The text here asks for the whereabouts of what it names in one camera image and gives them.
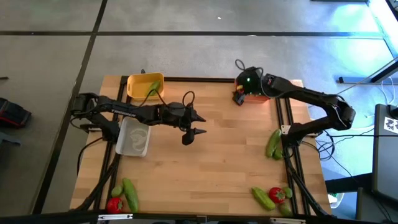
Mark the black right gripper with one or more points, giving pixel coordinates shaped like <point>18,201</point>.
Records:
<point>250,82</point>

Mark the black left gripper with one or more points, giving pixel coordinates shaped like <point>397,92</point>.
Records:
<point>175,115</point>

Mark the green toy cucumber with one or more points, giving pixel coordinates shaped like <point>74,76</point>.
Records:
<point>273,143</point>
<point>262,198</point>
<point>130,195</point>
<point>154,88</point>

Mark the green toy lime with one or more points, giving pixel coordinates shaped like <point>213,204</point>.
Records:
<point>285,209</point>
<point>288,192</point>
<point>277,154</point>
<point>117,191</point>

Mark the red toy tomato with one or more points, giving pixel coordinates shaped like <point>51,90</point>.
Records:
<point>114,205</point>
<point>276,195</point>

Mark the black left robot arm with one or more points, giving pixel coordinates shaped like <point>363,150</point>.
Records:
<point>124,112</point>

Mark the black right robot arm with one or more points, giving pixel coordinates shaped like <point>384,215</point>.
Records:
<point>311,93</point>

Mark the orange plastic basket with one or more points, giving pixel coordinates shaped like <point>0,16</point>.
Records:
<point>256,98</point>

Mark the white plastic basket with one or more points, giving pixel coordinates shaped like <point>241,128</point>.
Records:
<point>133,143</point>

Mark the yellow plastic basket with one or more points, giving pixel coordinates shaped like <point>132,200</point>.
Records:
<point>138,85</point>

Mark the black clamp knob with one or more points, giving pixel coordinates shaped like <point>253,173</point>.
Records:
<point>143,72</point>

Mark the black desk leg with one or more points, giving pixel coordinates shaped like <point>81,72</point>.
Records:
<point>357,80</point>

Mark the white plastic container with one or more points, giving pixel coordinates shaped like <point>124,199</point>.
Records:
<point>335,199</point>

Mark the white black marker paper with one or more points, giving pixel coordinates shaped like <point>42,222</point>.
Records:
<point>391,124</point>

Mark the black desk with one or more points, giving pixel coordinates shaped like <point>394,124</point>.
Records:
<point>385,161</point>

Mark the red and black bag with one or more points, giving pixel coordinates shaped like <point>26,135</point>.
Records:
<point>12,113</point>

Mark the grey metal floor piece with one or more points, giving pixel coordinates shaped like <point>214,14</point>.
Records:
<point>7,139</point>

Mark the black aluminium table frame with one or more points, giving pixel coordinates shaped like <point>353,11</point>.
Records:
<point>199,79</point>

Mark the silver metal bracket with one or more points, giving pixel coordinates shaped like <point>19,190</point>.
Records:
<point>287,220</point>
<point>115,216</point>

